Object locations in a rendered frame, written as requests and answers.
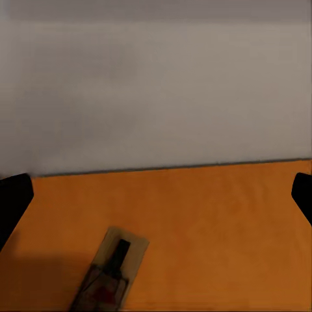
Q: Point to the cabinet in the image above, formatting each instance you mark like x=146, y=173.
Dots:
x=221, y=239

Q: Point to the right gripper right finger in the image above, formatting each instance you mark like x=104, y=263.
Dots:
x=302, y=194

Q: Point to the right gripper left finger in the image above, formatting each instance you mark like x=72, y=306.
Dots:
x=16, y=193

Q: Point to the mousetrap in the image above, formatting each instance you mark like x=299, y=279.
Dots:
x=112, y=273

